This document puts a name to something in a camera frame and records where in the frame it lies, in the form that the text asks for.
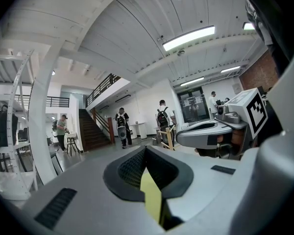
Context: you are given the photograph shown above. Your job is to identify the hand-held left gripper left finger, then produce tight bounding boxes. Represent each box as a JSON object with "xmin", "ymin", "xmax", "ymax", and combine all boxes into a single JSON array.
[{"xmin": 21, "ymin": 145, "xmax": 165, "ymax": 235}]

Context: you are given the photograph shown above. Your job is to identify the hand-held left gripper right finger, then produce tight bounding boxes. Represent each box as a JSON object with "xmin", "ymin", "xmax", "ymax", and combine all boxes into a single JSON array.
[{"xmin": 146, "ymin": 145, "xmax": 258, "ymax": 232}]

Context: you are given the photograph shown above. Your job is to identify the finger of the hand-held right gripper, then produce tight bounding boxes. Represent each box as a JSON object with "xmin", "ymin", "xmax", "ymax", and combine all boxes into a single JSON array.
[
  {"xmin": 175, "ymin": 125, "xmax": 234, "ymax": 148},
  {"xmin": 183, "ymin": 120, "xmax": 220, "ymax": 130}
]

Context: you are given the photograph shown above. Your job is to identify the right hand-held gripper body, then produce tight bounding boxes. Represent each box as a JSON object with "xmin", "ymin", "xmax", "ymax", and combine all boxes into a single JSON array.
[{"xmin": 214, "ymin": 87, "xmax": 270, "ymax": 141}]

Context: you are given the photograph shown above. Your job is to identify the person's right hand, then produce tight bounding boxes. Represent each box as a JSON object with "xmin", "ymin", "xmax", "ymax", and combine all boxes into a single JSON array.
[{"xmin": 217, "ymin": 129, "xmax": 246, "ymax": 150}]

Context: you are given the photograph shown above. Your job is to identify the dark glass door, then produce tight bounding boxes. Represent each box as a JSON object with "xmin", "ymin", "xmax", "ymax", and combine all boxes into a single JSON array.
[{"xmin": 176, "ymin": 86, "xmax": 210, "ymax": 123}]

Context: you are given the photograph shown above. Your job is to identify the wooden mug tree stand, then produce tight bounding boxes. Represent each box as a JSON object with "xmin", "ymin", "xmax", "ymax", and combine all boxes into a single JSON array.
[{"xmin": 158, "ymin": 127, "xmax": 175, "ymax": 152}]

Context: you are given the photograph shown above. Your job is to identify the white table with black legs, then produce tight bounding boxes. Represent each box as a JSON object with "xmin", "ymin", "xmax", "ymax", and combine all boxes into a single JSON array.
[{"xmin": 66, "ymin": 132, "xmax": 80, "ymax": 155}]

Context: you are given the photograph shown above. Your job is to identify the dark wooden staircase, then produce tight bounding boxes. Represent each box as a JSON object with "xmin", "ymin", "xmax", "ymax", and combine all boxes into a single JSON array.
[{"xmin": 78, "ymin": 107, "xmax": 116, "ymax": 152}]

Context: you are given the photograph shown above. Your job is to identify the black balcony railing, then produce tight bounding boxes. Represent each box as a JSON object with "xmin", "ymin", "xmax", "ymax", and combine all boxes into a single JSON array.
[
  {"xmin": 85, "ymin": 73, "xmax": 121, "ymax": 108},
  {"xmin": 14, "ymin": 94, "xmax": 71, "ymax": 108}
]

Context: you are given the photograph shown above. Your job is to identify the person's black top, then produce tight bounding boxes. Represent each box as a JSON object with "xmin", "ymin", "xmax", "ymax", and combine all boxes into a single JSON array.
[{"xmin": 239, "ymin": 0, "xmax": 294, "ymax": 76}]

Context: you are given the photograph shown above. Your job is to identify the black hanging bag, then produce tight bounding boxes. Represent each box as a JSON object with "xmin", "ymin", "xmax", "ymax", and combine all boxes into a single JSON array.
[{"xmin": 0, "ymin": 104, "xmax": 19, "ymax": 149}]

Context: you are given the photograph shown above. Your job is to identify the white metal shelf rack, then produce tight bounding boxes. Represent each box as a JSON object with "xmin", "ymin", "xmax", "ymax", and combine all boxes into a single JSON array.
[{"xmin": 0, "ymin": 48, "xmax": 39, "ymax": 201}]

